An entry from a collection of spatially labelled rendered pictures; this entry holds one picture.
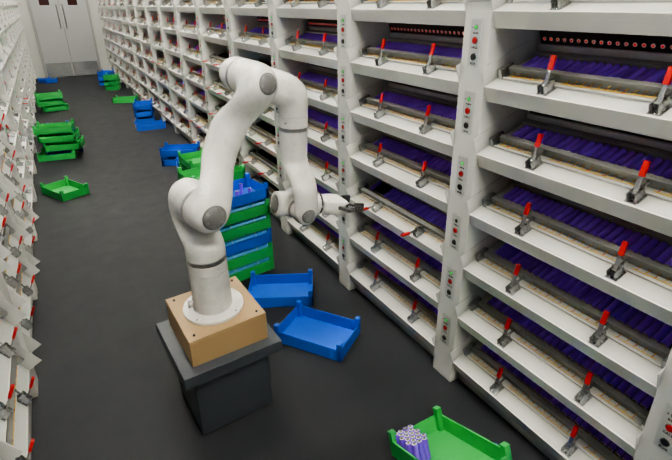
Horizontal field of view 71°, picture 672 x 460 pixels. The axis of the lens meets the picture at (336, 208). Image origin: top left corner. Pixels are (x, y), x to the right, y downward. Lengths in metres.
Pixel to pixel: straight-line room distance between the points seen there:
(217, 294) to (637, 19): 1.26
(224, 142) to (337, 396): 0.98
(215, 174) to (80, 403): 1.02
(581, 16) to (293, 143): 0.82
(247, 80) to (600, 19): 0.83
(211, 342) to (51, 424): 0.67
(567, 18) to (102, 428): 1.80
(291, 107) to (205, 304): 0.66
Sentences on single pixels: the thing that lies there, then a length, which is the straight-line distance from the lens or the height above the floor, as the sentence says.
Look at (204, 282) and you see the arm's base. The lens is 1.48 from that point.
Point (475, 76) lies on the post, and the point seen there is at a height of 1.09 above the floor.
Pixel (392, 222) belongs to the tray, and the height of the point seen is 0.49.
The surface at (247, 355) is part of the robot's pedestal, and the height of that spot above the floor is 0.28.
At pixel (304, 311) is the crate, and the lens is 2.14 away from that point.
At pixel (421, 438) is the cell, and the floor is 0.09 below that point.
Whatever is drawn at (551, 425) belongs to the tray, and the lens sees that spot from 1.68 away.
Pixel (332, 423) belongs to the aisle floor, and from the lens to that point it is 1.72.
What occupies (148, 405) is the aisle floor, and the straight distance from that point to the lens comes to 1.89.
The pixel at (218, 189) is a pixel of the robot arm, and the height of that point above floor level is 0.81.
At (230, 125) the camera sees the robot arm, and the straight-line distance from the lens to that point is 1.34.
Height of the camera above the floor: 1.28
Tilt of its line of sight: 24 degrees down
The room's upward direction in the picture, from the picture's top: 1 degrees counter-clockwise
